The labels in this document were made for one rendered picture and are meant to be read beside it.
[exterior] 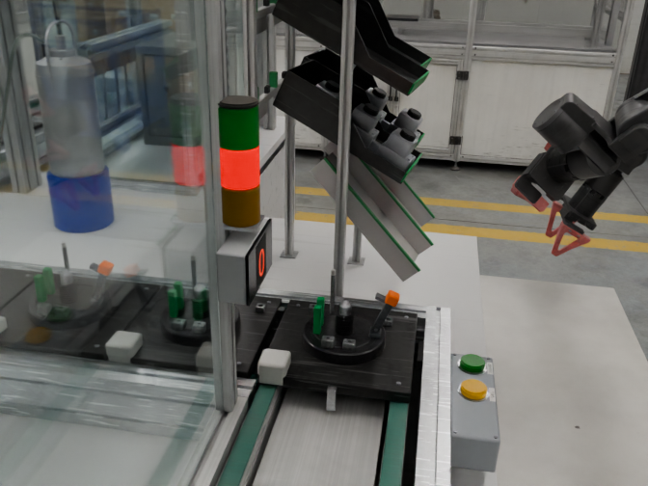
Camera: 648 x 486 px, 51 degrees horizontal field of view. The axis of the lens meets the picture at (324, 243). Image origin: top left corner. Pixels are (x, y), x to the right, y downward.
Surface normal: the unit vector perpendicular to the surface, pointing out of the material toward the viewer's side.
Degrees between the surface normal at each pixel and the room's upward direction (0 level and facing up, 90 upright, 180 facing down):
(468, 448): 90
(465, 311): 0
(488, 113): 90
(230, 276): 90
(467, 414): 0
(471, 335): 0
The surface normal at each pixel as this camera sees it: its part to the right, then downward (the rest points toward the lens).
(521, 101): -0.17, 0.41
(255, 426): 0.03, -0.91
